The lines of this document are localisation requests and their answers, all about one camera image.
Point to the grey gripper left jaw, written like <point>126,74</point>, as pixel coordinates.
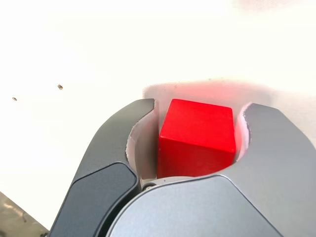
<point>98,172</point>

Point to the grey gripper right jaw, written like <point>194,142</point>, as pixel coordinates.
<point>247,202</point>

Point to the red cube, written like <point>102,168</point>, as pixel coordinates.
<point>195,138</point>

